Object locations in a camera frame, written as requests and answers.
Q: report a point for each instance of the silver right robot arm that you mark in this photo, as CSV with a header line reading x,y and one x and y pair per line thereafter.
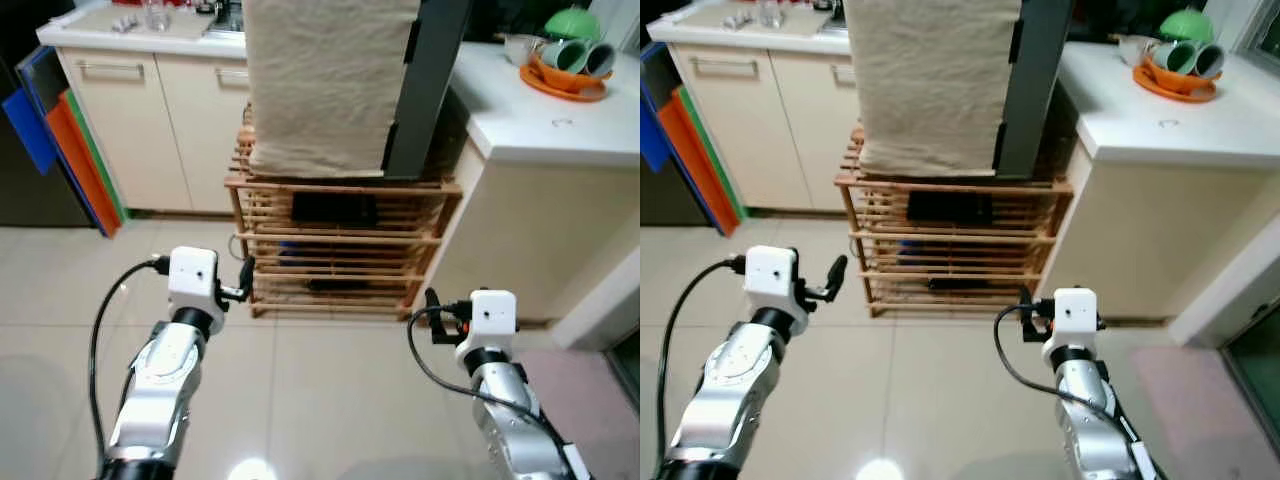
x,y
1090,410
510,410

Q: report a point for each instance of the metal cup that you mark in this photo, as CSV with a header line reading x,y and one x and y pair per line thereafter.
x,y
1132,48
520,48

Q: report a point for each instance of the black box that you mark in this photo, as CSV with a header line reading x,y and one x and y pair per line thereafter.
x,y
950,208

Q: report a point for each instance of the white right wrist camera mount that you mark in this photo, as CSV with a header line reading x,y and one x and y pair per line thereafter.
x,y
488,320
1072,318

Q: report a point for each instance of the cream kitchen cabinet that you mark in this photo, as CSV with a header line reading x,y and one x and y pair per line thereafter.
x,y
780,130
170,130

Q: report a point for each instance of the blue board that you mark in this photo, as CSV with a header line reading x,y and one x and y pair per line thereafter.
x,y
652,120
28,125

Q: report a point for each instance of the green board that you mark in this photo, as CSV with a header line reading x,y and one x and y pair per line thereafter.
x,y
105,170
722,165

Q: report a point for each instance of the clear drinking glass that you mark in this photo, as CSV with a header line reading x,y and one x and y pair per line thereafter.
x,y
771,12
156,14

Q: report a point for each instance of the steel kitchen sink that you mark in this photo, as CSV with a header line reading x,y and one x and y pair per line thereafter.
x,y
832,15
228,18

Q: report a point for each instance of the wooden slatted rack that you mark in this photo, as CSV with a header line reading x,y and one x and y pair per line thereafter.
x,y
340,238
950,238

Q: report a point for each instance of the crumpled silver wrapper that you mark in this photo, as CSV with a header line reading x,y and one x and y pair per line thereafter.
x,y
125,24
737,21

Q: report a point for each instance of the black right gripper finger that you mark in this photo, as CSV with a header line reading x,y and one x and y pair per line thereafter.
x,y
1025,300
432,302

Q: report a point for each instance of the green plastic bowl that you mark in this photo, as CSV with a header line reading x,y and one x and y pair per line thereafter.
x,y
1187,25
572,24

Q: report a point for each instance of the white sliding door frame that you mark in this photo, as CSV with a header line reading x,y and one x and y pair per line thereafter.
x,y
600,305

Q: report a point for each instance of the beige cloth cover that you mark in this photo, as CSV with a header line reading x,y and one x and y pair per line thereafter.
x,y
320,80
930,80

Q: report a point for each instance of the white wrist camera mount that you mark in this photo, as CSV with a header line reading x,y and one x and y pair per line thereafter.
x,y
770,275
192,275
1072,318
488,320

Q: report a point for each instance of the green ceramic cup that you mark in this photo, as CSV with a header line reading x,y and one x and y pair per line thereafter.
x,y
1175,57
1210,60
600,60
565,55

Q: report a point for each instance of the grey mini fridge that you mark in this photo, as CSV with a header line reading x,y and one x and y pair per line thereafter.
x,y
1035,80
430,80

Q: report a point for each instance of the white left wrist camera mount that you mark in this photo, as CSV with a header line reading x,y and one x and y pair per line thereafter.
x,y
770,275
192,275

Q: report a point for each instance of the orange plastic tray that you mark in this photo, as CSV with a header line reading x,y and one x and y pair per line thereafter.
x,y
1175,88
560,85

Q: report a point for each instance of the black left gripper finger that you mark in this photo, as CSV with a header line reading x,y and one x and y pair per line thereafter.
x,y
838,270
248,272

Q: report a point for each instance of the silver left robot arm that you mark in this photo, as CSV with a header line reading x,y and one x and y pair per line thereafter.
x,y
160,390
725,390

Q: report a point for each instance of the white counter cabinet unit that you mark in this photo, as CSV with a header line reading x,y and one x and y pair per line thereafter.
x,y
540,220
1160,220

